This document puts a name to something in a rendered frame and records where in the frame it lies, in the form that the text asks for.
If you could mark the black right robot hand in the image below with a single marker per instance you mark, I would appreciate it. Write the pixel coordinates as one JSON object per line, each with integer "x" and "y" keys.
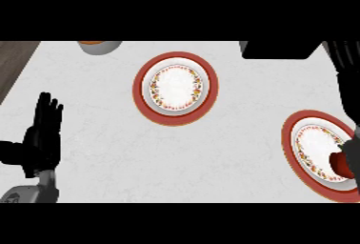
{"x": 348, "y": 70}

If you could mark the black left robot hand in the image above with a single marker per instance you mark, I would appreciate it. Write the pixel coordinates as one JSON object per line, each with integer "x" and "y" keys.
{"x": 43, "y": 143}

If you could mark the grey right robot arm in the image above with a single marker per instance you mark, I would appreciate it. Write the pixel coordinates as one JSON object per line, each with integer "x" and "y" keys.
{"x": 357, "y": 133}

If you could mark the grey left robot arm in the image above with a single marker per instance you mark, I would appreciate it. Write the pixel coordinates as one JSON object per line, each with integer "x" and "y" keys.
{"x": 44, "y": 190}

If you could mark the white floral rim plate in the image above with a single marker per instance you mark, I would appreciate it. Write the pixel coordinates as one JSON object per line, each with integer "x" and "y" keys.
{"x": 316, "y": 149}
{"x": 176, "y": 85}

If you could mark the red bell pepper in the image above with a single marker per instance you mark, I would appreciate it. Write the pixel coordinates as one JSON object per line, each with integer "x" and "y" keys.
{"x": 338, "y": 163}

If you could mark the black appliance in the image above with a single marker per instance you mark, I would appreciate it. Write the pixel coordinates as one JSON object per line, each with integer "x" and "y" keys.
{"x": 279, "y": 49}

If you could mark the red round placemat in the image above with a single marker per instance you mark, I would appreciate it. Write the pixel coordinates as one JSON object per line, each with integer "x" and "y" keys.
{"x": 292, "y": 158}
{"x": 176, "y": 120}

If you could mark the grey cup with orange content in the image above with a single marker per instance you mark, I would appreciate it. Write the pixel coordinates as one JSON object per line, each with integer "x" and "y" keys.
{"x": 99, "y": 48}

